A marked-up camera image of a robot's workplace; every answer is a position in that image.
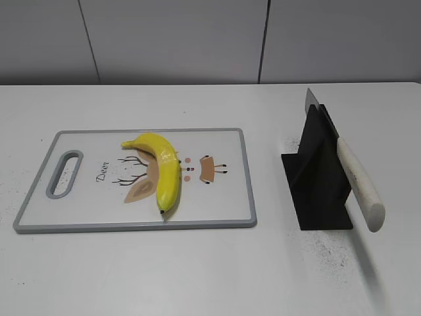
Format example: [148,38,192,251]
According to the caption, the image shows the white-handled cleaver knife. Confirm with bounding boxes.
[305,88,385,232]

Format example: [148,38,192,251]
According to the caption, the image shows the black knife stand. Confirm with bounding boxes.
[281,104,353,230]

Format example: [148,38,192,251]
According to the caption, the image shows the yellow plastic banana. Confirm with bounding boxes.
[121,133,181,215]

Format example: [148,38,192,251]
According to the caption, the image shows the white grey-rimmed cutting board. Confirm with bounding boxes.
[13,128,257,234]

